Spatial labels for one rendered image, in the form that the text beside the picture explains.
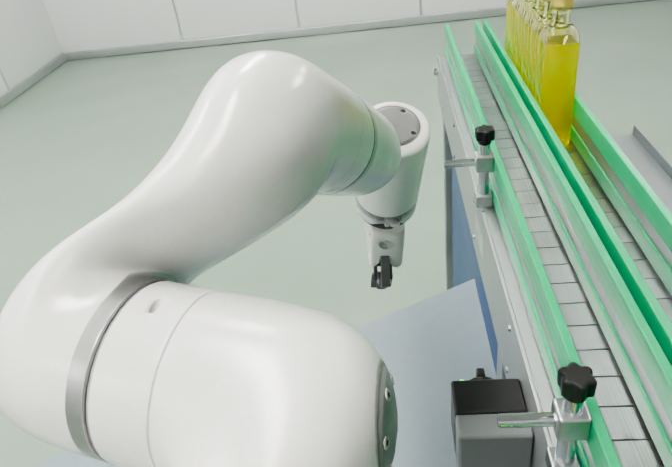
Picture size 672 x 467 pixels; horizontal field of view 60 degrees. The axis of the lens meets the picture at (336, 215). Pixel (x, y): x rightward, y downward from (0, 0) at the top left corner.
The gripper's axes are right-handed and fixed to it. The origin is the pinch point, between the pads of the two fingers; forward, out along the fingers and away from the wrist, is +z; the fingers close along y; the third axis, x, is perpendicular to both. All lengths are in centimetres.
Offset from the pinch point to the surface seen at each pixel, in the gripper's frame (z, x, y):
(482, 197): -7.6, -16.0, 5.7
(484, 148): -14.7, -15.5, 9.6
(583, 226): -21.8, -22.8, -8.4
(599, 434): -33.2, -13.2, -34.2
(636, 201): -17.2, -33.2, -2.1
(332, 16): 286, -2, 415
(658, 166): -5.9, -46.1, 11.8
